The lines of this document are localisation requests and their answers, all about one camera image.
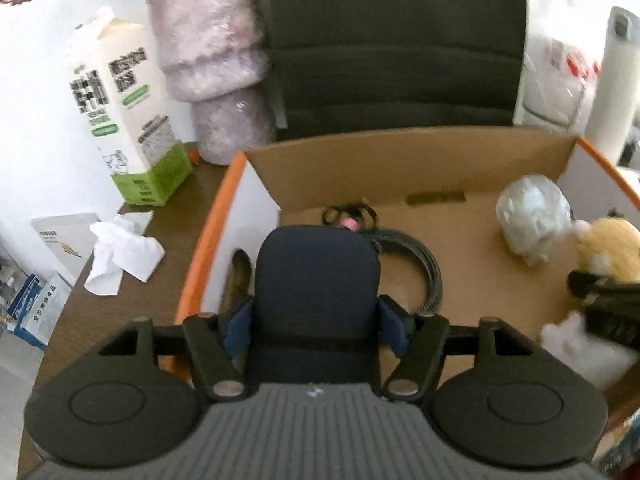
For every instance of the small orange item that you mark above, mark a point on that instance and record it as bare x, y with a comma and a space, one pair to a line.
194, 156

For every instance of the white booklet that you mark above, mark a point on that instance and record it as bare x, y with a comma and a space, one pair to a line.
60, 240

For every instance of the dark blue soft pouch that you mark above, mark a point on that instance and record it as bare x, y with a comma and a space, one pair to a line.
315, 285

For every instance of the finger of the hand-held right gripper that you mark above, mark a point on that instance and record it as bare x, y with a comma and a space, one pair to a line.
610, 290
617, 325

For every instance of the white green milk carton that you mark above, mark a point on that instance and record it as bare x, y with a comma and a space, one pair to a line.
125, 110

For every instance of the black paper bag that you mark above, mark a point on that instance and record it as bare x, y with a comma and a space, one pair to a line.
400, 35

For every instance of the pink textured vase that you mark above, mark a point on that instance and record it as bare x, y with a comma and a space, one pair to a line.
210, 60

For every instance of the orange cardboard box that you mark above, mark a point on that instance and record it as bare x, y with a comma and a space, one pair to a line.
400, 170

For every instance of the crumpled white tissue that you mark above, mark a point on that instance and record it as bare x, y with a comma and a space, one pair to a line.
125, 255

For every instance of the blue white small box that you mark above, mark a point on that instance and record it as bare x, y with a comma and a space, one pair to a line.
35, 310

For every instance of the white thermos bottle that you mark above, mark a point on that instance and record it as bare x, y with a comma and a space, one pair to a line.
615, 85

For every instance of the brown wooden desktop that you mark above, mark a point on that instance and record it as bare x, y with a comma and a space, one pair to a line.
165, 225

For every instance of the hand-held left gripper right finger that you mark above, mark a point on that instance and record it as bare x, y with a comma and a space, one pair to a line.
395, 329

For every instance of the clear plastic bottle red label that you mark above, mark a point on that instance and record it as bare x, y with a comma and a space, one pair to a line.
550, 60
585, 85

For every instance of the plastic wrapped white bundle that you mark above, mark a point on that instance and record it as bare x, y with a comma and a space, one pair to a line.
532, 215

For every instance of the yellow white plush toy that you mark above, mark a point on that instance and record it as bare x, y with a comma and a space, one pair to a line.
612, 245

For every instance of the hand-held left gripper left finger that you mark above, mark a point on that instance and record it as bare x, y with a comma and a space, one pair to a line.
237, 331

